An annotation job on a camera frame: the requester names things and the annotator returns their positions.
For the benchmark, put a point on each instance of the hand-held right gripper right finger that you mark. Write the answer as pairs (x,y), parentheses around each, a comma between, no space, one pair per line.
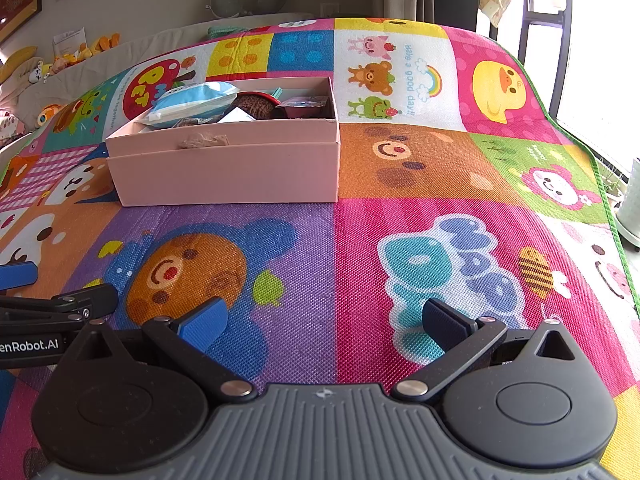
(442,321)

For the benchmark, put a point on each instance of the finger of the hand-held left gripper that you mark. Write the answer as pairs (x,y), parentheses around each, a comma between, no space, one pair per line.
(17,276)
(75,300)

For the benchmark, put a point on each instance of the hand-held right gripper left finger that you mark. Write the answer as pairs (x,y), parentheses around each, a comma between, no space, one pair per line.
(205,322)

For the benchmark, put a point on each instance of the pink cardboard box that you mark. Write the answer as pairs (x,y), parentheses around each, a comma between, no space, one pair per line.
(225,170)

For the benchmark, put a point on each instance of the blue white tissue pack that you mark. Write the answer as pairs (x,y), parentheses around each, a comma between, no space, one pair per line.
(192,102)

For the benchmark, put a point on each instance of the teal plastic clip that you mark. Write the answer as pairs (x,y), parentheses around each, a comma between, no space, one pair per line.
(277,93)

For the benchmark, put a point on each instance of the colourful cartoon play mat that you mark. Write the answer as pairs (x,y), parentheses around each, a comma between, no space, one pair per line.
(400,185)

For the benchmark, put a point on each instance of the orange blue plush toy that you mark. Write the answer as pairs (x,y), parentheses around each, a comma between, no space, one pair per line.
(49,114)

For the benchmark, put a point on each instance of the pile of small plush toys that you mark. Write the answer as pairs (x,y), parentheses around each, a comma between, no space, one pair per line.
(50,67)

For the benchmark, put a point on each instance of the yellow plush toy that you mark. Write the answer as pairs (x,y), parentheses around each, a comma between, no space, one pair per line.
(17,62)

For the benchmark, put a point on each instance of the brown knitted item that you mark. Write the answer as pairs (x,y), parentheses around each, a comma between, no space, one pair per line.
(252,105)

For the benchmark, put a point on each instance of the white paper card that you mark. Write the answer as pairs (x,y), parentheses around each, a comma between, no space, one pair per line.
(70,42)

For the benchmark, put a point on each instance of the teal cloth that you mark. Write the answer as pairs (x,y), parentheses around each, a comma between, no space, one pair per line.
(225,31)

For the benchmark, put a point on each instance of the white wall outlet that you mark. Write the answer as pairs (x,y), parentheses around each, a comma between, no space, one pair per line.
(330,10)

